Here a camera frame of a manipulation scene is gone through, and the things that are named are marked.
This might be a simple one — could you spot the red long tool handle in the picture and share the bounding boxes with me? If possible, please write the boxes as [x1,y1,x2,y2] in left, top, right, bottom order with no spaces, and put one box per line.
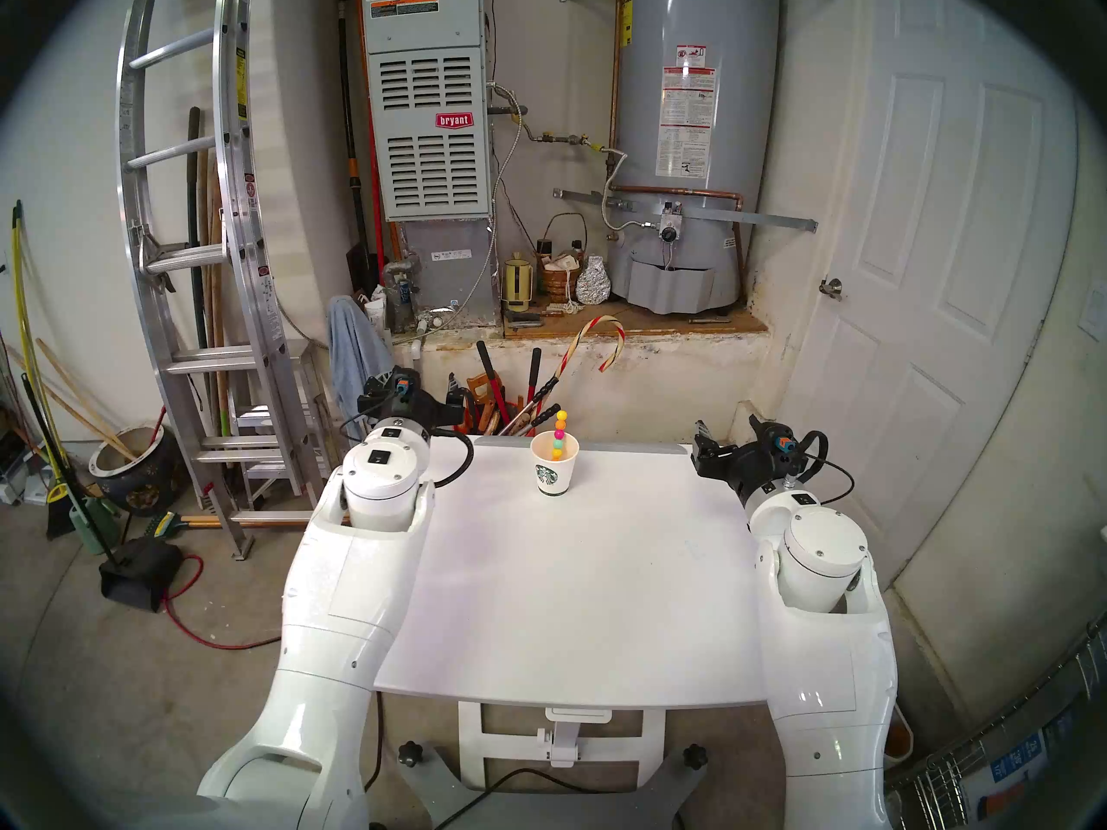
[368,102,389,276]

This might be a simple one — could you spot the grey Bryant furnace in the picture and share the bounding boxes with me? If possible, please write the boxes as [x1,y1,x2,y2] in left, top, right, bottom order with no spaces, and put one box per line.
[359,0,504,329]

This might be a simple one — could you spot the white panel door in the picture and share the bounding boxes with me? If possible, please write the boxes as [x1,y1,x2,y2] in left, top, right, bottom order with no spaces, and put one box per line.
[765,0,1082,583]

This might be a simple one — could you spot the red bolt cutter black grips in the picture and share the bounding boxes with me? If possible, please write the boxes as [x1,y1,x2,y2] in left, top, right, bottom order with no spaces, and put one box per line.
[476,340,543,431]

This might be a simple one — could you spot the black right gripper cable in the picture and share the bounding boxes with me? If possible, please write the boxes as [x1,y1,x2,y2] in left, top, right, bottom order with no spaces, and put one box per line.
[800,431,857,505]

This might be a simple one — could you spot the wooden stick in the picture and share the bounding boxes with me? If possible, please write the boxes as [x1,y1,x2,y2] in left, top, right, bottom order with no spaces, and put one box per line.
[33,337,139,462]

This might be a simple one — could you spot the foil wrapped bundle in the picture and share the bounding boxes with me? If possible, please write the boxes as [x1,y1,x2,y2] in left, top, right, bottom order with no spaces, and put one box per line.
[575,256,613,307]

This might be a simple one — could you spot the white Starbucks paper cup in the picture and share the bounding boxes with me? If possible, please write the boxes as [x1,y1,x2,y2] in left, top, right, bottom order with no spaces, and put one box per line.
[530,431,580,498]

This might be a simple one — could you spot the black handled pruner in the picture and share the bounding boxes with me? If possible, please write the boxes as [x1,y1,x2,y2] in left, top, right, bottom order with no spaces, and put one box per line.
[517,374,563,437]

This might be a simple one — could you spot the blue white box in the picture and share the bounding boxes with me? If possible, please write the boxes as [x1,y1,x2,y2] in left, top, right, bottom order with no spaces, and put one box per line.
[964,729,1061,826]

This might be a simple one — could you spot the green watering can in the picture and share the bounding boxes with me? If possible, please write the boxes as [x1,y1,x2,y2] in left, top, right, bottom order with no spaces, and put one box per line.
[69,491,123,555]

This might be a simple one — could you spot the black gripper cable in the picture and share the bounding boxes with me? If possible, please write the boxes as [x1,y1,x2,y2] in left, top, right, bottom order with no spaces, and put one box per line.
[800,431,857,505]
[428,429,477,489]

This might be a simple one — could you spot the flexible metal conduit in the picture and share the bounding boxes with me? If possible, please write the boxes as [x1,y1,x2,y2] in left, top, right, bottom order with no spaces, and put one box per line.
[415,83,527,329]

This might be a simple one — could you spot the gas pipe with yellow valves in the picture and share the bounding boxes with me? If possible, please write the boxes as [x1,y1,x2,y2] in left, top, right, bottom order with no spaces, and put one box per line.
[487,80,625,156]

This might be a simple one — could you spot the red white candy cane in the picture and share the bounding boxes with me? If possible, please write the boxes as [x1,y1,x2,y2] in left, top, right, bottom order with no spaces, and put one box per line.
[519,316,627,436]

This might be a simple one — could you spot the grey table base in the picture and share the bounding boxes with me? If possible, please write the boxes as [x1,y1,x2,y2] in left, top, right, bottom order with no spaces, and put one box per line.
[396,740,710,830]

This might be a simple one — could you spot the blue grey towel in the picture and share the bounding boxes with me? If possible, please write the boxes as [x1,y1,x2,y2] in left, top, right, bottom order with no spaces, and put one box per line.
[326,295,395,423]

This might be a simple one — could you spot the yellow handled broom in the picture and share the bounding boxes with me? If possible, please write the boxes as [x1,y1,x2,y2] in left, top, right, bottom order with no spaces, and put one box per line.
[9,200,80,540]

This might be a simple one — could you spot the red floor cable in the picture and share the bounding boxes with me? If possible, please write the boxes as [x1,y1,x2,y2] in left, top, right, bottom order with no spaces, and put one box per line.
[160,553,286,652]

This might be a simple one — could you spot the wicker basket with handle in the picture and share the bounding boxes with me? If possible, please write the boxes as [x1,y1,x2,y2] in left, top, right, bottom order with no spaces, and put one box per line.
[538,213,590,307]

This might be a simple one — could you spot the wooden platform board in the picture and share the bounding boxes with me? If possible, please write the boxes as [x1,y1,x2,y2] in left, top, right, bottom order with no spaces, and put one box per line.
[502,299,771,342]

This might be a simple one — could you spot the straight copper pipe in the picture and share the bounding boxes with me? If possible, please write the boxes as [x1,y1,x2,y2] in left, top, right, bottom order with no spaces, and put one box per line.
[610,0,637,150]

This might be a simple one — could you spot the black power cable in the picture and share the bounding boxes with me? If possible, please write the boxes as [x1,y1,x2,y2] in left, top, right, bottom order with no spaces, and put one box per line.
[454,766,628,830]
[362,692,387,795]

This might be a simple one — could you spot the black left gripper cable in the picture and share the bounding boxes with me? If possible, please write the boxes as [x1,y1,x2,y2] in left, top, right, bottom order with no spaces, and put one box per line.
[428,429,477,489]

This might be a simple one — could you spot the white table pedestal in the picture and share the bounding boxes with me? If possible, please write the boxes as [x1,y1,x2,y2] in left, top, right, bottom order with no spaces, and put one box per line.
[457,701,669,793]

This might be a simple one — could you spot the wooden long tool handle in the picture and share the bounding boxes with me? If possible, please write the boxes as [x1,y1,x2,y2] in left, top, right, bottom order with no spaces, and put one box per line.
[206,137,231,431]

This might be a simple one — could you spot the dark ceramic pot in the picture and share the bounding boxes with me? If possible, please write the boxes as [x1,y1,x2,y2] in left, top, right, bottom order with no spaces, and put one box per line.
[89,424,188,517]

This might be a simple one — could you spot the aluminium extension ladder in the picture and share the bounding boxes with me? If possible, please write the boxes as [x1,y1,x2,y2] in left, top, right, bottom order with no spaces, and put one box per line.
[115,0,325,563]

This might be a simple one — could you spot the black shovel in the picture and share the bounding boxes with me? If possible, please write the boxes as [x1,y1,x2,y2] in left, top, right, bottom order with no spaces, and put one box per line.
[336,0,379,300]

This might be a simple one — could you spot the grey water heater tank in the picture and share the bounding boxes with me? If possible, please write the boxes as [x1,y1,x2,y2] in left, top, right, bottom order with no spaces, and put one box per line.
[605,0,784,316]

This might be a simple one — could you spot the chrome wire rack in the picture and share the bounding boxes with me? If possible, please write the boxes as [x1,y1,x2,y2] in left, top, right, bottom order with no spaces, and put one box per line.
[886,616,1107,830]

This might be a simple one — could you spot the black long handled dustpan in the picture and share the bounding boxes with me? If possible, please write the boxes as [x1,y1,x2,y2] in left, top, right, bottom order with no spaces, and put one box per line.
[22,374,186,614]

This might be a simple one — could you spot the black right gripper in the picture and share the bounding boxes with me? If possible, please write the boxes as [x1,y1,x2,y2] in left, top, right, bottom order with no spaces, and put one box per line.
[690,415,818,502]

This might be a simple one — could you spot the white step ladder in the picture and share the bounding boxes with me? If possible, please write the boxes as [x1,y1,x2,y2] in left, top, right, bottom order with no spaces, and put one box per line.
[221,340,338,505]

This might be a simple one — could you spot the white pvc pipe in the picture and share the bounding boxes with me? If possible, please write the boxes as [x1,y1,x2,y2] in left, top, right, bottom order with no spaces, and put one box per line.
[406,305,460,363]

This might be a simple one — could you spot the orange handled hand saw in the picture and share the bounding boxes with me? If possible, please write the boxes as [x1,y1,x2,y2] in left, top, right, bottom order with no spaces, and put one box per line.
[450,374,492,433]

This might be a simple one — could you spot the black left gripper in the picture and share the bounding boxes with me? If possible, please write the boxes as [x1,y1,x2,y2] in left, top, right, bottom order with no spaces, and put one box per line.
[357,366,472,433]

